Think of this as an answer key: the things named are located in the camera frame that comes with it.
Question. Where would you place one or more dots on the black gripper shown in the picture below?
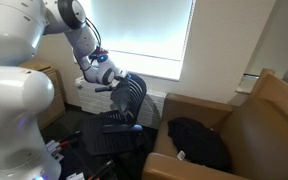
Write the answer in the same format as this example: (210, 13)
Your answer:
(124, 76)

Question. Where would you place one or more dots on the grey cloth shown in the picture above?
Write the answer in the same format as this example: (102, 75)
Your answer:
(122, 96)

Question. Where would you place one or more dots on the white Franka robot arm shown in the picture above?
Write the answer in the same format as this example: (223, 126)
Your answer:
(10, 100)

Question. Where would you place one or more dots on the black mesh office chair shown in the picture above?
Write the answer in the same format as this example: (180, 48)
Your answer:
(107, 136)

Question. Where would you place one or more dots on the black cloth on chair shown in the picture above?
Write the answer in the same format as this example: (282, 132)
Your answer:
(197, 140)

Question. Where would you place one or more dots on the light wooden cabinet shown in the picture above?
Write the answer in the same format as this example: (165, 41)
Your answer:
(52, 106)

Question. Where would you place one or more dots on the red marker pen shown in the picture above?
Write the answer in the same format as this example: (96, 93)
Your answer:
(65, 143)

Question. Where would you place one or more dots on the black hand tool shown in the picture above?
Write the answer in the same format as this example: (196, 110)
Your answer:
(104, 169)

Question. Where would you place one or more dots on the white tag on bag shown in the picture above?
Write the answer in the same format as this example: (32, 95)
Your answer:
(181, 155)

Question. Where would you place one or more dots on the small white boxes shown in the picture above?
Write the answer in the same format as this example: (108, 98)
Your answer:
(54, 150)

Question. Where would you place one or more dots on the white paper box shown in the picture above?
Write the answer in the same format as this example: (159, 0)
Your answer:
(75, 176)

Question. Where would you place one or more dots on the white side ledge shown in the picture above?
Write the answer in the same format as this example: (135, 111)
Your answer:
(245, 89)

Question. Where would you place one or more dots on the brown leather armchair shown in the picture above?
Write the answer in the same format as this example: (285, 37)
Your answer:
(260, 133)

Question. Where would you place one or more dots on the white slatted wall radiator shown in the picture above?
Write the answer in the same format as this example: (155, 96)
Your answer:
(90, 100)

